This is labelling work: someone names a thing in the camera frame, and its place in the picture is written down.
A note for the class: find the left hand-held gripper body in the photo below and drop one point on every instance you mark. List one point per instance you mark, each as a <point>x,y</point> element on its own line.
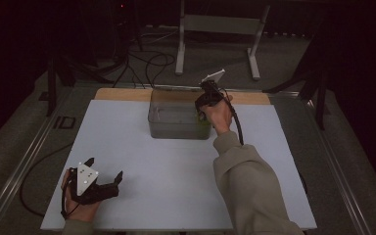
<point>93,192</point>

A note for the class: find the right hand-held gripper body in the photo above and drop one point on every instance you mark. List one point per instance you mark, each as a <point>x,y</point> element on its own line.
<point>209,96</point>

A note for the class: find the clear plastic storage box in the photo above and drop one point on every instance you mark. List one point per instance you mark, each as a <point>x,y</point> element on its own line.
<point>173,122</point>

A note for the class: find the person's right hand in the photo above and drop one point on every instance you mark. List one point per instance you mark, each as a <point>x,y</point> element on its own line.
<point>220,116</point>

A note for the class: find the person's left hand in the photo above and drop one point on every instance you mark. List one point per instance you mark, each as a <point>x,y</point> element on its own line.
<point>81,212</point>

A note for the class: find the white table sheet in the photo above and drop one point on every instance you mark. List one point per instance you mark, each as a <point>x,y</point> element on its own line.
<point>150,182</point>

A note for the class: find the black metal stand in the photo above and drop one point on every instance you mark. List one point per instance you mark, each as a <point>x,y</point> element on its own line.
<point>51,91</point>
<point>320,98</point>

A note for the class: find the metal floor rail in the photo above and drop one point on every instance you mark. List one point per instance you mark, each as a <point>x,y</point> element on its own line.
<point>19,169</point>
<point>339,169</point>

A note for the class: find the white metal stand frame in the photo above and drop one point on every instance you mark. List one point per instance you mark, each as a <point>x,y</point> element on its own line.
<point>222,24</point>

